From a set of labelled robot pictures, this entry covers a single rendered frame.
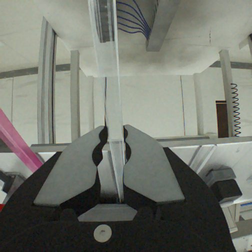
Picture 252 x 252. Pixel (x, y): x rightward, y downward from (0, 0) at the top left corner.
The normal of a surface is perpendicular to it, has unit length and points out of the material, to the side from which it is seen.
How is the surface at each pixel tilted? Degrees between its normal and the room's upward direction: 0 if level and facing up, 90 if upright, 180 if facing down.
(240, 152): 44
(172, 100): 90
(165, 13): 0
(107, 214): 134
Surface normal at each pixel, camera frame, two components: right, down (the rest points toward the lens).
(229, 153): 0.04, 0.70
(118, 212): -0.02, -0.71
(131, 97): 0.01, -0.03
